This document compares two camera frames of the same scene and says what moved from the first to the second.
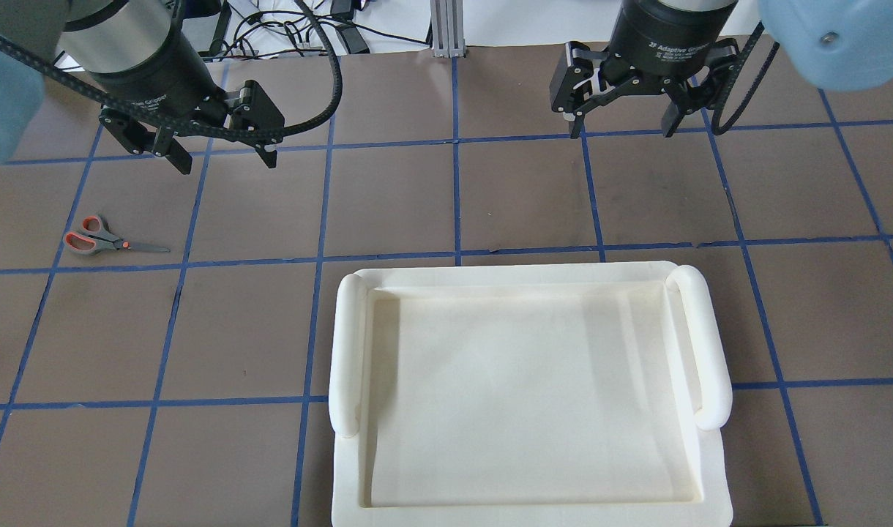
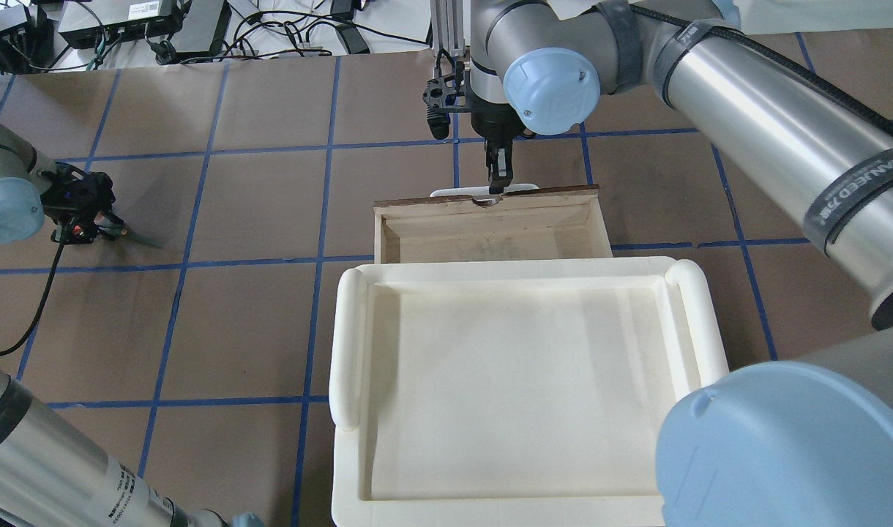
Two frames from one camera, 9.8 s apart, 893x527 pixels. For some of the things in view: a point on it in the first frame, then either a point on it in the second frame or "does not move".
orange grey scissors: [96, 237] → [103, 222]
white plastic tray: [528, 396] does not move
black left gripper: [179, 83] → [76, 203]
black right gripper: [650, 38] → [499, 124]
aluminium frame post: [447, 28] does not move
